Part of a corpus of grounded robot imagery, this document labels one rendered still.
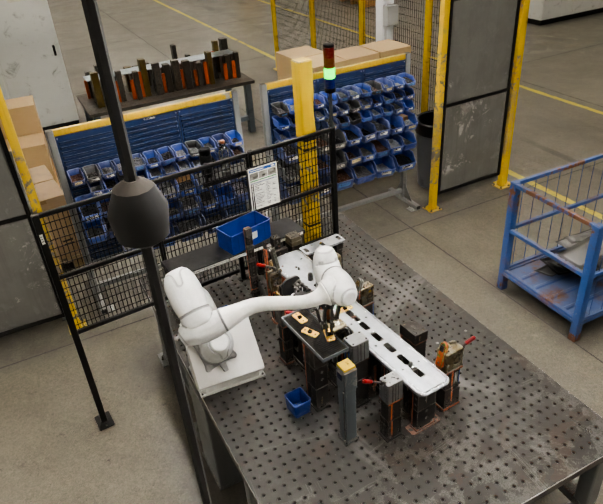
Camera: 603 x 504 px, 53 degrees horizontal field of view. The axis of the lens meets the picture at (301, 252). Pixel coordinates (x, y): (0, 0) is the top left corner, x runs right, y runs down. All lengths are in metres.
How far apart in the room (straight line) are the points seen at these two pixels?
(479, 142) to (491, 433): 3.82
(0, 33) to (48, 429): 5.99
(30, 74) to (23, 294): 4.85
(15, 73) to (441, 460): 7.75
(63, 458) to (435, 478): 2.35
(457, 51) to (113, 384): 3.95
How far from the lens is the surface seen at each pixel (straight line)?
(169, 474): 3.92
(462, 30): 5.77
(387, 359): 2.95
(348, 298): 2.34
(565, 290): 5.00
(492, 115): 6.35
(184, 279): 2.47
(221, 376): 3.25
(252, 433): 3.07
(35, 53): 9.27
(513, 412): 3.21
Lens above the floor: 2.99
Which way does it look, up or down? 32 degrees down
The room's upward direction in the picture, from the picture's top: 4 degrees counter-clockwise
